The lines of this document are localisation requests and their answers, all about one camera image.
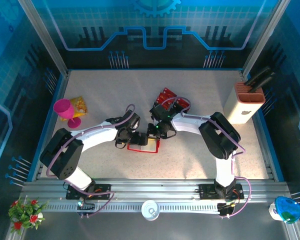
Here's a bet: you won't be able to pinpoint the red card holder wallet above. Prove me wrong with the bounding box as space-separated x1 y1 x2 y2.
126 138 161 154

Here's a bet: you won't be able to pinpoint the yellow snack bag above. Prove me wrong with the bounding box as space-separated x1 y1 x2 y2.
60 95 89 122

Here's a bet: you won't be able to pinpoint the pink plastic goblet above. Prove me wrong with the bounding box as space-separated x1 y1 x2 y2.
52 98 82 129

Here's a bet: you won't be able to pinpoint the white knife block pink top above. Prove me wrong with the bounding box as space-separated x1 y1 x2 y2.
223 81 267 125

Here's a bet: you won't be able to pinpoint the artificial plant red flowers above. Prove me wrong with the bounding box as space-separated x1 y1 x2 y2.
7 197 49 236

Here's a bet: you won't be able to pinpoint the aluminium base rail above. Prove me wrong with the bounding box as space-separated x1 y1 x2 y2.
21 177 291 213

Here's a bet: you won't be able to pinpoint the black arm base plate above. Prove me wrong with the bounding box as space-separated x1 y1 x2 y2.
65 183 113 201
198 183 245 201

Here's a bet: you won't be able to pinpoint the black knife handle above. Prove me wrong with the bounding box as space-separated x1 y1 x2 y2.
247 71 276 94
243 66 273 87

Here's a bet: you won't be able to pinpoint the aluminium frame post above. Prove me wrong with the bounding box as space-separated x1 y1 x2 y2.
17 0 70 76
241 0 291 76

